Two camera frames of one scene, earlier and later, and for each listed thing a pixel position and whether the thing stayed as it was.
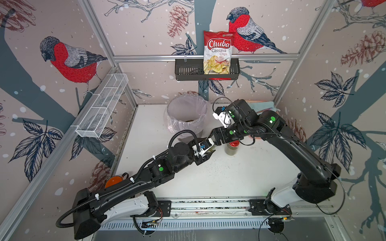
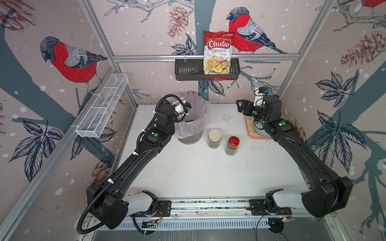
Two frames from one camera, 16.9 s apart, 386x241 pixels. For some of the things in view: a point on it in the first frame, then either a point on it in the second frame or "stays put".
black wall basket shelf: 192,70 stays put
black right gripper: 220,131 -> 249,105
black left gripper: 202,159 -> 164,105
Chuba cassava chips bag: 218,47 stays put
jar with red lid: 231,148 stays put
